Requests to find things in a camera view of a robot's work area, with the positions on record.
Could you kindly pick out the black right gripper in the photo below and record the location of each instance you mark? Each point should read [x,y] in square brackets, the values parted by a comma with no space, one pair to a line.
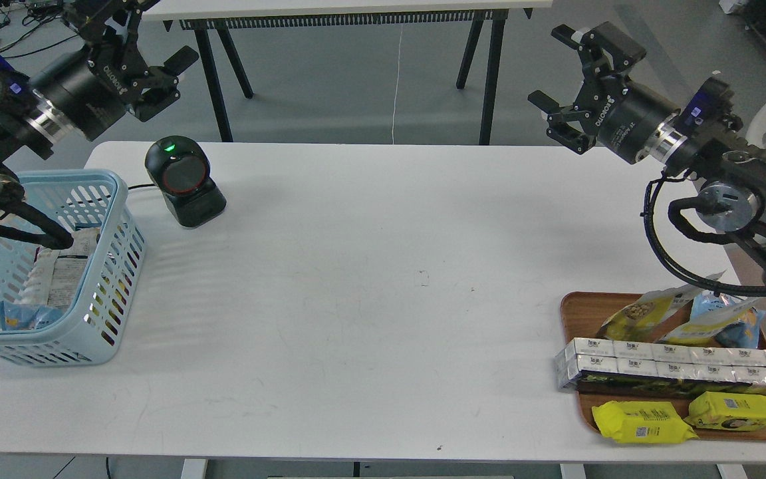
[610,109]

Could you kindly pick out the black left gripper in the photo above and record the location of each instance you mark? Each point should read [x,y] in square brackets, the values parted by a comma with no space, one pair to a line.
[94,87]

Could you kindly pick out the yellow bean snack pouch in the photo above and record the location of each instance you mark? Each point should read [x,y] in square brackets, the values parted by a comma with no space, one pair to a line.
[637,320]

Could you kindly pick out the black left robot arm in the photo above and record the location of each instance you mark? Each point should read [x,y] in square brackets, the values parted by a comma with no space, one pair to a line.
[26,121]

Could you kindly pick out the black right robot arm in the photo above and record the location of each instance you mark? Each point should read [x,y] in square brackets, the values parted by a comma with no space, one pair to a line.
[700,140]

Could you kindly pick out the white snack bag in basket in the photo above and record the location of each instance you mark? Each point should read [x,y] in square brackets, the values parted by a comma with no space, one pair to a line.
[56,274]

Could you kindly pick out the light blue plastic basket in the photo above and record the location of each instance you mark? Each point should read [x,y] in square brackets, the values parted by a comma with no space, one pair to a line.
[91,330]

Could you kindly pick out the yellow white snack pouch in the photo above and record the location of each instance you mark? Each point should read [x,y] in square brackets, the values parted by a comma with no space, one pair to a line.
[703,327]

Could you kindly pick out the blue snack bag in basket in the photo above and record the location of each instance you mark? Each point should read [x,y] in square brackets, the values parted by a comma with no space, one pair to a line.
[26,317]

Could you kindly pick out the blue snack bag on tray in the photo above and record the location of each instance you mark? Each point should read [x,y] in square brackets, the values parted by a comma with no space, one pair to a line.
[744,334]

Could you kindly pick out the black leg background table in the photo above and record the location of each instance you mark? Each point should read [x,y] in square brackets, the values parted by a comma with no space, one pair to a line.
[394,83]

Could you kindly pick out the black barcode scanner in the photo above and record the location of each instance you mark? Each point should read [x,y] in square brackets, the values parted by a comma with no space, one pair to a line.
[180,168]

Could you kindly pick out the brown wooden tray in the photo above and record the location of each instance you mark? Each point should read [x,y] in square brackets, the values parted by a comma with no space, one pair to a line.
[627,378]

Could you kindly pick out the silver milk carton pack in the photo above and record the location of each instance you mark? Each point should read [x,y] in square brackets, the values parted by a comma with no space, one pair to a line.
[717,356]

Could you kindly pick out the yellow wipes pack left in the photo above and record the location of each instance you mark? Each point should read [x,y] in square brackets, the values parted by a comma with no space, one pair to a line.
[642,422]

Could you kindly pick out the yellow wipes pack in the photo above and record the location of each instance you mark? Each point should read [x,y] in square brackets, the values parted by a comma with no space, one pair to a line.
[642,422]
[727,411]

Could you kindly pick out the yellow wipes pack right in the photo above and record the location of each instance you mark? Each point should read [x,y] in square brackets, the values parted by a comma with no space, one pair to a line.
[727,411]

